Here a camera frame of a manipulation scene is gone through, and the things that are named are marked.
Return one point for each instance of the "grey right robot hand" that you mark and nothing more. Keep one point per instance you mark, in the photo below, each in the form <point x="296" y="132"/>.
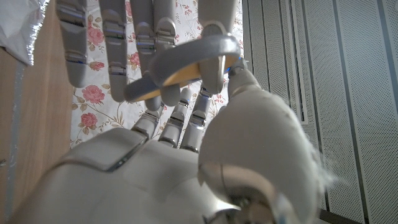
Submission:
<point x="155" y="186"/>

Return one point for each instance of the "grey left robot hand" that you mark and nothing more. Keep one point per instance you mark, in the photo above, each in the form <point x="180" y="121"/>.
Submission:
<point x="115" y="37"/>

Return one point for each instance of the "crumpled aluminum foil sheet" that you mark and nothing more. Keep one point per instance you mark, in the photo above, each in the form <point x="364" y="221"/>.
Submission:
<point x="18" y="28"/>

